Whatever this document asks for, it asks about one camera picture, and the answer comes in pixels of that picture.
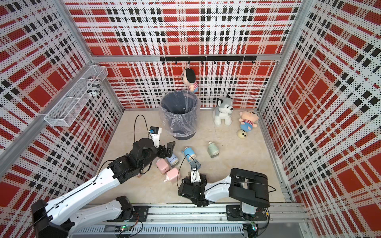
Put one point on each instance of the bright blue pencil sharpener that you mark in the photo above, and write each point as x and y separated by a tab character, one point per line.
189	154

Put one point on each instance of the grey white husky plush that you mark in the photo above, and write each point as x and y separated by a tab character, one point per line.
223	111

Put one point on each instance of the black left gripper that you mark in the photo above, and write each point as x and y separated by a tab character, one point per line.
169	149

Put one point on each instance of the dark grey trash bin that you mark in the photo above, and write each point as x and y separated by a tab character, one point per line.
180	114

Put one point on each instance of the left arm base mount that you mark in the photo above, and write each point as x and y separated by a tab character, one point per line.
138	212

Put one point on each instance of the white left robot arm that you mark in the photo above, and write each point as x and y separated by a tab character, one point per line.
61	217

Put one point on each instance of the cream round face ball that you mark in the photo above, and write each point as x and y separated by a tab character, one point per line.
241	134

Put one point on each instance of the clear plastic bin liner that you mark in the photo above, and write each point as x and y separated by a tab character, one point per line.
178	119

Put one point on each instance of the pink pencil sharpener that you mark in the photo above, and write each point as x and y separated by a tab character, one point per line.
172	175
163	166

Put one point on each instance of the black hook rail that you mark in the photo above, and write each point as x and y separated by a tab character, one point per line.
207	58

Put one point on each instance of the pink pig plush blue shirt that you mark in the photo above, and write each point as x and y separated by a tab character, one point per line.
248	120

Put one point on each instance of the light blue pencil sharpener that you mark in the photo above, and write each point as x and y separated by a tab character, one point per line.
173	160

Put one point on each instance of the hanging boy doll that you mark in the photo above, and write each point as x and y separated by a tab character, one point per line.
188	78

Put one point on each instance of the aluminium front rail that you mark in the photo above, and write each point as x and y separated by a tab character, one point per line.
288	220

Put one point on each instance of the white wire mesh shelf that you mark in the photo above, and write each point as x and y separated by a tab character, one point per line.
64	113

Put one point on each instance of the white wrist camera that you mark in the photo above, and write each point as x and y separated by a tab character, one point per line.
155	133
195	176

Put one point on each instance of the green pencil sharpener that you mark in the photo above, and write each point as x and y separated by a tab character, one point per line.
213	150

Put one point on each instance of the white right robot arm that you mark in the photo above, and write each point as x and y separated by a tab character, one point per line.
251	189

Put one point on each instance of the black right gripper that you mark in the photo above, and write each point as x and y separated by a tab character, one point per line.
187	181

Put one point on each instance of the small striped can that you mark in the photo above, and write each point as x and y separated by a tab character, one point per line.
93	86

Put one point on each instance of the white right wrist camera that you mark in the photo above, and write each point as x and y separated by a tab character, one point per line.
195	176

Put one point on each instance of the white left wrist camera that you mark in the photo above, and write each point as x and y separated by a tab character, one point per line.
155	133

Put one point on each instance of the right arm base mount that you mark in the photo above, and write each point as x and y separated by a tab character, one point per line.
245	212

